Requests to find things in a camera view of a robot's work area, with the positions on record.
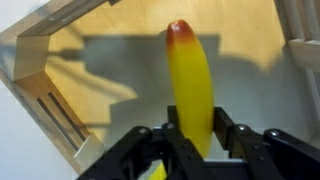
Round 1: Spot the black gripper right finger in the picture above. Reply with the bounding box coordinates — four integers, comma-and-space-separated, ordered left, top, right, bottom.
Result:
213, 106, 320, 180

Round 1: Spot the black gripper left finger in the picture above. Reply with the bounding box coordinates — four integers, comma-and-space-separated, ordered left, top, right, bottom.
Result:
76, 105, 214, 180

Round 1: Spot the yellow toy banana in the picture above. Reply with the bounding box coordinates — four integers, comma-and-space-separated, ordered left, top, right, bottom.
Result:
146, 19, 215, 180

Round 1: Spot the shallow wooden crate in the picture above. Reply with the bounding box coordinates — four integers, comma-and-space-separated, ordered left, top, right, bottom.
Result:
0, 0, 320, 176

